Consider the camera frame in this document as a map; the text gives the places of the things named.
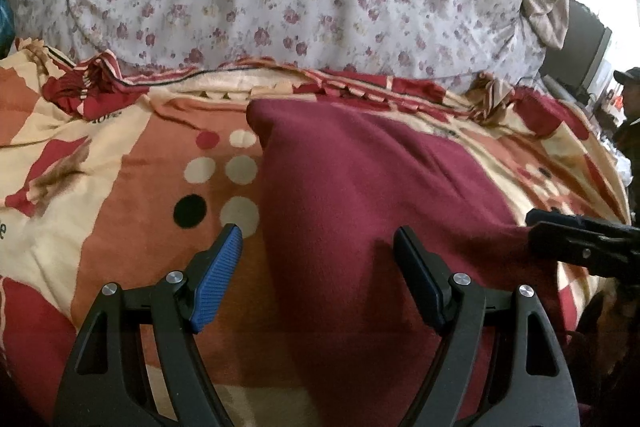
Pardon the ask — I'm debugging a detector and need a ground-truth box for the red and cream printed blanket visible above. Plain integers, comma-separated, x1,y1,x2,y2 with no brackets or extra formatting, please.
0,38,633,427

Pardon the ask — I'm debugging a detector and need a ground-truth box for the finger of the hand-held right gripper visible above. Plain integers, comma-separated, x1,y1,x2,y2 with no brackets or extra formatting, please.
525,208,640,279

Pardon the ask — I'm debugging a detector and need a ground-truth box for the dark monitor screen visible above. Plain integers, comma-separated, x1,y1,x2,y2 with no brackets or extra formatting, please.
542,0,613,92

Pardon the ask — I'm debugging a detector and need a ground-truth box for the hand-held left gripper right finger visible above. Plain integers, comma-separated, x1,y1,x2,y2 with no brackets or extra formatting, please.
393,227,581,427

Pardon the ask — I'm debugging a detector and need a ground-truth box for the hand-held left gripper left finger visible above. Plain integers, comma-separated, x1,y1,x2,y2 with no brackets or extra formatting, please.
52,223,244,427

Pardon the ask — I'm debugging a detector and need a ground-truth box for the maroon garment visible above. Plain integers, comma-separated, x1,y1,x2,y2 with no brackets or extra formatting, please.
246,98,571,427

